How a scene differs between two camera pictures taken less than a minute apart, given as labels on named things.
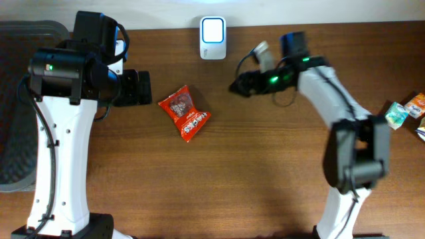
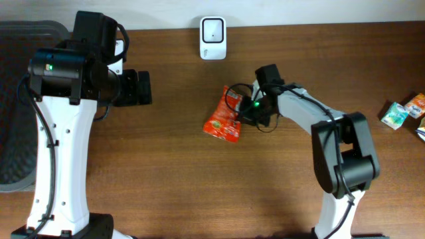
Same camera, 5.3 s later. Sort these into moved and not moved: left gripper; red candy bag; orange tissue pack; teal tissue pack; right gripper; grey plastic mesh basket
Moved: right gripper; red candy bag
Not moved: teal tissue pack; grey plastic mesh basket; left gripper; orange tissue pack
